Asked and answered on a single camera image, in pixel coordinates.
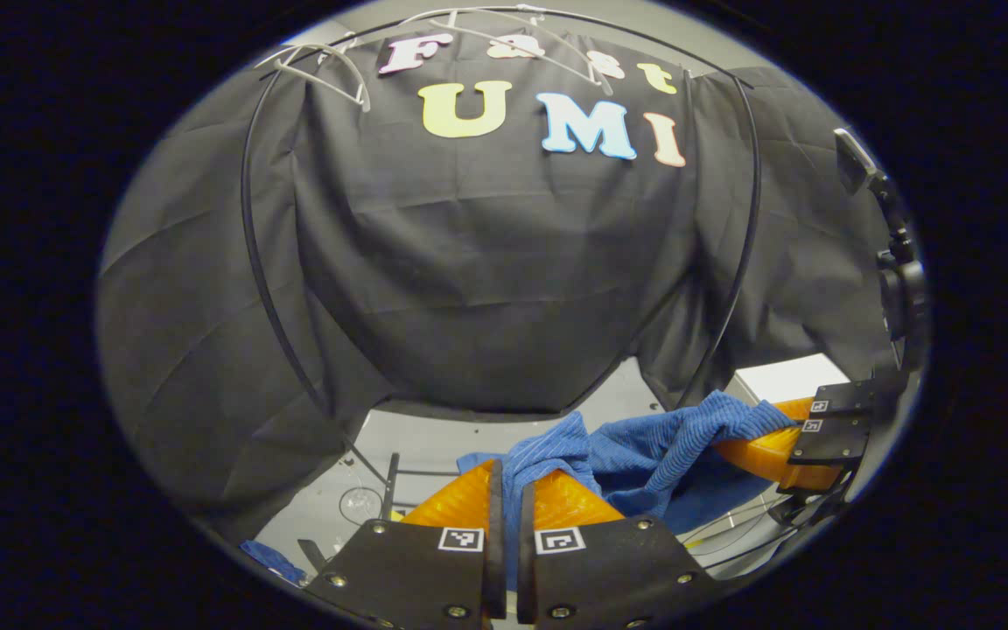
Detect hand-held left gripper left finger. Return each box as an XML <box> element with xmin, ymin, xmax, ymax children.
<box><xmin>303</xmin><ymin>459</ymin><xmax>507</xmax><ymax>630</ymax></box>

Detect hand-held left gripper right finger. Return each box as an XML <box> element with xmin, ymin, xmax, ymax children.
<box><xmin>517</xmin><ymin>468</ymin><xmax>724</xmax><ymax>630</ymax></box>

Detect blue corduroy jacket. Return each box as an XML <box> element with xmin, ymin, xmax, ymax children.
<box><xmin>240</xmin><ymin>389</ymin><xmax>798</xmax><ymax>592</ymax></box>

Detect white clothes hanger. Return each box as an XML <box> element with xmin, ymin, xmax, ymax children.
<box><xmin>255</xmin><ymin>42</ymin><xmax>374</xmax><ymax>113</ymax></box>
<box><xmin>399</xmin><ymin>7</ymin><xmax>614</xmax><ymax>95</ymax></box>

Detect black metal clothes rack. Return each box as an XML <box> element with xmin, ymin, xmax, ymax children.
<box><xmin>240</xmin><ymin>7</ymin><xmax>763</xmax><ymax>574</ymax></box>

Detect white box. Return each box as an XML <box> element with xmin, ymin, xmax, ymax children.
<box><xmin>731</xmin><ymin>353</ymin><xmax>851</xmax><ymax>405</ymax></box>

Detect clear round disc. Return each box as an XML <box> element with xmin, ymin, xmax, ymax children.
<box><xmin>339</xmin><ymin>486</ymin><xmax>382</xmax><ymax>524</ymax></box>

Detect black backdrop cloth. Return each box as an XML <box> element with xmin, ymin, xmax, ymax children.
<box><xmin>97</xmin><ymin>26</ymin><xmax>903</xmax><ymax>543</ymax></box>

